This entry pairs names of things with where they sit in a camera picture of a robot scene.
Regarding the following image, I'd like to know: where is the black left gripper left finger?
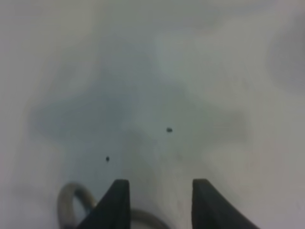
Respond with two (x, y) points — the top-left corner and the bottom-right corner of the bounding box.
(77, 179), (131, 229)

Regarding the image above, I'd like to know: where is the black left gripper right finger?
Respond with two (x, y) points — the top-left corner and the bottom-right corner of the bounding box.
(192, 179), (257, 229)

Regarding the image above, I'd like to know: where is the stainless steel teapot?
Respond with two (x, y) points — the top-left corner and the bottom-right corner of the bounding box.
(57, 183), (169, 229)

